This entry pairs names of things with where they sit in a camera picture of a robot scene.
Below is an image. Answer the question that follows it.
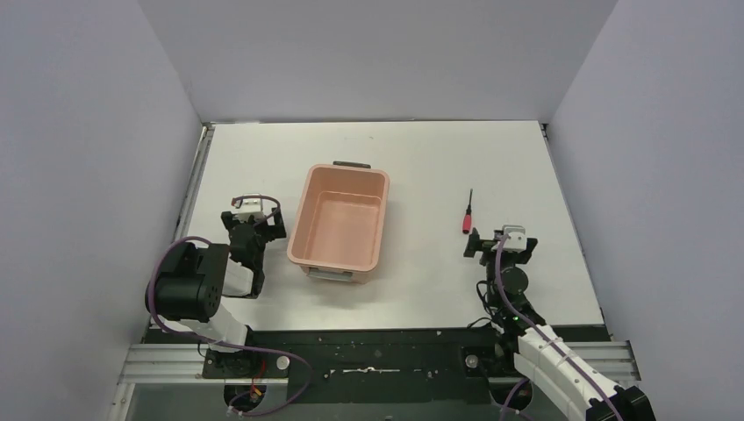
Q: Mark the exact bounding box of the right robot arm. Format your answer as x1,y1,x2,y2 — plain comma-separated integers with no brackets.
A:
463,225,655,420

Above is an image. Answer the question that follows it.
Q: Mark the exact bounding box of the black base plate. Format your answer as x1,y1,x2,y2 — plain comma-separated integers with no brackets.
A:
142,325,612,408

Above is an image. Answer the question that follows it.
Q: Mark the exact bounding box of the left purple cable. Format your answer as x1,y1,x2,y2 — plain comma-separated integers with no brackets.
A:
145,194,314,418

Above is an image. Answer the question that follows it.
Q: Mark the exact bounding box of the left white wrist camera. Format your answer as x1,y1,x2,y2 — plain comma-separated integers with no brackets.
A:
232,197,264,222

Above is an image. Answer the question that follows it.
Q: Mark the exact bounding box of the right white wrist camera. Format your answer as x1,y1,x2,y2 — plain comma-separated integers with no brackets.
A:
501,225,527,253

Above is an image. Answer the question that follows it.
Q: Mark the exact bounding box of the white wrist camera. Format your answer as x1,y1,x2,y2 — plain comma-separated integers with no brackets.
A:
232,197,264,222
501,225,527,253

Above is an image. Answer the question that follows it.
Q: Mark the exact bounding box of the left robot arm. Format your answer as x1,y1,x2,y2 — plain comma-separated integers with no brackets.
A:
145,207,287,377

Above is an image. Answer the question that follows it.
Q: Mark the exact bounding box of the pink plastic bin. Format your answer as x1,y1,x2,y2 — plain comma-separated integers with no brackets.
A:
287,161,390,284

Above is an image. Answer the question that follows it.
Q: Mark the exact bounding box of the red handled screwdriver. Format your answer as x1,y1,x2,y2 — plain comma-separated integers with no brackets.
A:
461,189,473,234

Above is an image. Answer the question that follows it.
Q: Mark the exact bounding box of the aluminium rail frame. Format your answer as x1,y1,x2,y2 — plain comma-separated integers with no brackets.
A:
111,121,640,420

